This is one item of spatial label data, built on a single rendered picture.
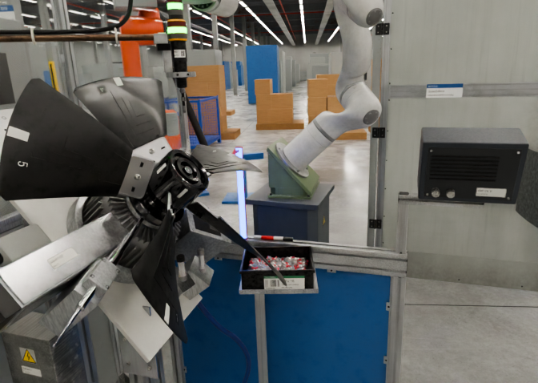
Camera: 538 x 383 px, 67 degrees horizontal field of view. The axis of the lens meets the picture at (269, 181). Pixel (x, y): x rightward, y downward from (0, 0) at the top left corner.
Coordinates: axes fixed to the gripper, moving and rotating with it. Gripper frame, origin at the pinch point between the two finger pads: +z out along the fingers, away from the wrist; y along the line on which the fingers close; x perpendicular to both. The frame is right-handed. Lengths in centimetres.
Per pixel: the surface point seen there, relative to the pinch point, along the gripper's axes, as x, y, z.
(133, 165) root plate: -38.3, 3.3, 17.9
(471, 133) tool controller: -39, -70, -35
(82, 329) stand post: -87, 31, 12
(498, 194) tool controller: -56, -78, -32
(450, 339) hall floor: -164, -84, -117
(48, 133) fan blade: -29.3, 9.8, 32.1
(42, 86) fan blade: -21.2, 11.8, 29.7
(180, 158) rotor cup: -38.4, -3.2, 9.3
